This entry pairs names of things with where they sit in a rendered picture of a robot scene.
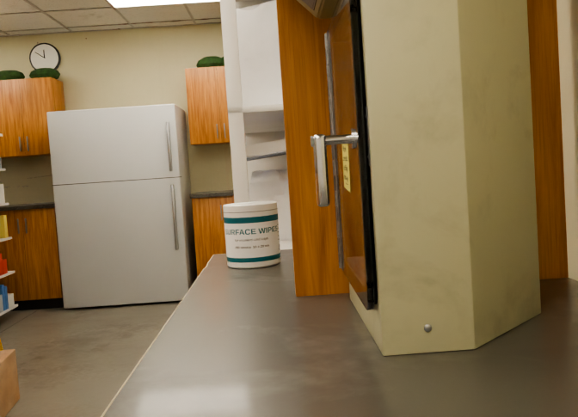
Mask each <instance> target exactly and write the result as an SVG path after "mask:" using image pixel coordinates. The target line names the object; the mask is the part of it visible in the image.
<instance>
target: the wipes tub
mask: <svg viewBox="0 0 578 417"><path fill-rule="evenodd" d="M223 210H224V233H225V244H226V255H227V263H228V267H231V268H237V269H250V268H261V267H271V266H274V265H277V264H279V263H280V234H279V220H278V208H277V202H276V201H253V202H242V203H233V204H227V205H223Z"/></svg>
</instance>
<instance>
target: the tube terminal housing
mask: <svg viewBox="0 0 578 417"><path fill-rule="evenodd" d="M360 13H361V27H362V42H363V57H364V71H365V86H366V105H367V111H368V125H369V139H370V154H371V166H370V172H371V186H372V215H373V228H374V243H375V258H376V273H377V287H378V303H377V304H375V305H374V310H366V308H365V306H364V305H363V303H362V302H361V301H360V299H359V297H358V295H357V294H356V292H355V291H354V289H353V287H352V286H351V284H350V283H349V293H350V299H351V301H352V303H353V304H354V307H355V308H356V310H357V311H358V313H359V314H360V317H361V318H362V320H363V322H364V324H365V325H366V327H367V329H368V330H369V332H370V334H371V335H372V338H373V339H374V340H375V342H376V344H377V345H378V348H379V350H380V351H381V353H382V354H383V355H384V356H389V355H401V354H413V353H436V352H447V351H459V350H470V349H476V348H478V347H480V346H482V345H484V344H485V343H487V342H489V341H491V340H493V339H494V338H496V337H498V336H500V335H502V334H504V333H506V332H507V331H509V330H511V329H512V328H515V327H517V326H519V325H520V324H521V323H523V322H526V321H528V320H529V319H531V318H533V317H534V316H537V315H538V314H540V313H541V300H540V281H539V262H538V225H537V206H536V187H535V168H534V149H533V129H532V92H531V73H530V54H529V35H528V16H527V0H360Z"/></svg>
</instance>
